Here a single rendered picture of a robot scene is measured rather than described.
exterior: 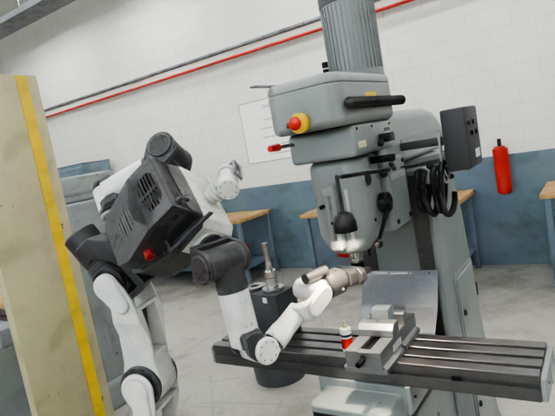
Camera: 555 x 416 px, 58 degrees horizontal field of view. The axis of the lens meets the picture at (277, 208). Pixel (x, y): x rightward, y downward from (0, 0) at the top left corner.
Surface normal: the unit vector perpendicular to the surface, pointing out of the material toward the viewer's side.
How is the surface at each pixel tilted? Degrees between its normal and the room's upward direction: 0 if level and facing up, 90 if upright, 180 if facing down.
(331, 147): 90
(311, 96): 90
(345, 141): 90
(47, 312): 90
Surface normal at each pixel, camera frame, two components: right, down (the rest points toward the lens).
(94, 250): -0.24, 0.16
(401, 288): -0.56, -0.26
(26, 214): 0.83, -0.08
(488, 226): -0.54, 0.20
